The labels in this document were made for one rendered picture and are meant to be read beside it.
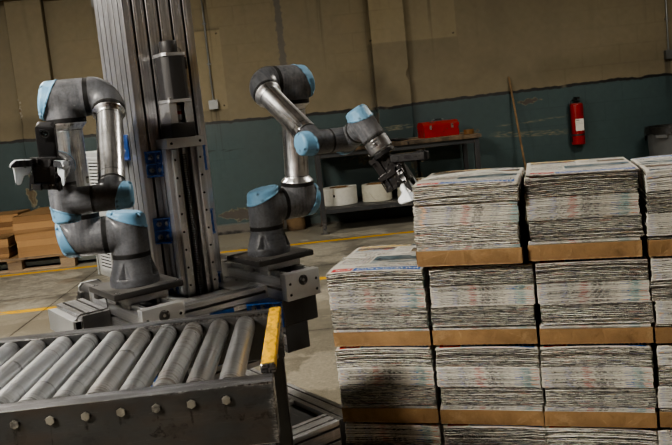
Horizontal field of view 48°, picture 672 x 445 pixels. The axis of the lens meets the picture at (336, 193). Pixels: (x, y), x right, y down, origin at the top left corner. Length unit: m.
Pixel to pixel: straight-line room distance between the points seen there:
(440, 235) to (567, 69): 7.27
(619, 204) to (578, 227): 0.12
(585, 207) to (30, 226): 6.74
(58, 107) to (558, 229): 1.46
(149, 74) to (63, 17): 6.58
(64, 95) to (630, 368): 1.76
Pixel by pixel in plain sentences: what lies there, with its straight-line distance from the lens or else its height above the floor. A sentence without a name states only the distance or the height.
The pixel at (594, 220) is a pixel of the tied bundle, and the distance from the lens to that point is 2.08.
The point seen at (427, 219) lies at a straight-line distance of 2.08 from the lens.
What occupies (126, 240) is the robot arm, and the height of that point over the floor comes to 0.96.
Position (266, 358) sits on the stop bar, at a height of 0.82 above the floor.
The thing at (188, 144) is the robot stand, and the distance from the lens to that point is 2.55.
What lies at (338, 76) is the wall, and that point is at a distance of 8.74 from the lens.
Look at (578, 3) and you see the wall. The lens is 9.37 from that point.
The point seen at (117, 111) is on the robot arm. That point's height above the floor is 1.35.
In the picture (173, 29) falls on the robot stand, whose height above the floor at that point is 1.62.
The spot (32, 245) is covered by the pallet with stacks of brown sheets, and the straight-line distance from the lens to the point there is 8.20.
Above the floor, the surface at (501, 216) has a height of 0.96.
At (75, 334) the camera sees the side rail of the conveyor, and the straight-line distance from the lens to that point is 2.02.
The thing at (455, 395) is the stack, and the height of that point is 0.46.
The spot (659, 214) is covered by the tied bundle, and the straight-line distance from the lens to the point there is 2.08.
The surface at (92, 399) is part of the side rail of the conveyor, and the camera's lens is 1.53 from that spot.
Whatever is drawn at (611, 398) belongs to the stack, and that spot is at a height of 0.46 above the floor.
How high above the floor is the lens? 1.29
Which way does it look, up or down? 6 degrees down
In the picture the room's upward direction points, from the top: 6 degrees counter-clockwise
